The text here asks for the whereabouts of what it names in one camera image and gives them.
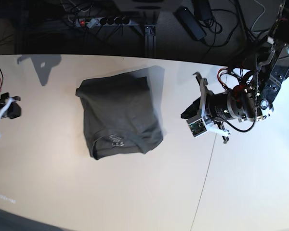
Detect black power adapter brick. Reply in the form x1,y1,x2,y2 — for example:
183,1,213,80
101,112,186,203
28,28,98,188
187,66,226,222
174,6,207,41

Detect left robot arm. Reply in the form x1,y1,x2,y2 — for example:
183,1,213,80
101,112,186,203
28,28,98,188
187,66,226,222
186,0,289,143

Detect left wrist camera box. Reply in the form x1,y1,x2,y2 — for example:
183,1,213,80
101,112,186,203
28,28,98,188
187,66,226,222
186,116,207,138

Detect aluminium frame post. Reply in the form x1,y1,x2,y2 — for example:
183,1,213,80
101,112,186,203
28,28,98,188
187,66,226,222
143,11,159,58

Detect grey T-shirt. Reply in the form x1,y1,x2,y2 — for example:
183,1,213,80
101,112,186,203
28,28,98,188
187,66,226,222
75,65,165,160

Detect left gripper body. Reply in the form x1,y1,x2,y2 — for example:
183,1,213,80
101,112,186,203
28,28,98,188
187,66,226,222
195,71,263,143

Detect white power strip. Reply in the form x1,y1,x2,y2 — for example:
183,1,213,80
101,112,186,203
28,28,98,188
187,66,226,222
72,16,135,29

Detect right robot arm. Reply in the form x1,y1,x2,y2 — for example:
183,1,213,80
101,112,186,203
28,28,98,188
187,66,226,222
0,71,82,137

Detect black tripod stand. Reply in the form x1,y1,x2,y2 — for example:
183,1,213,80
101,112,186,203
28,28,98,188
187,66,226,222
228,0,270,68

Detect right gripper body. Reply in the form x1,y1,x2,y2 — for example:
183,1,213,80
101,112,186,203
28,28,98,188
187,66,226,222
0,92,21,120

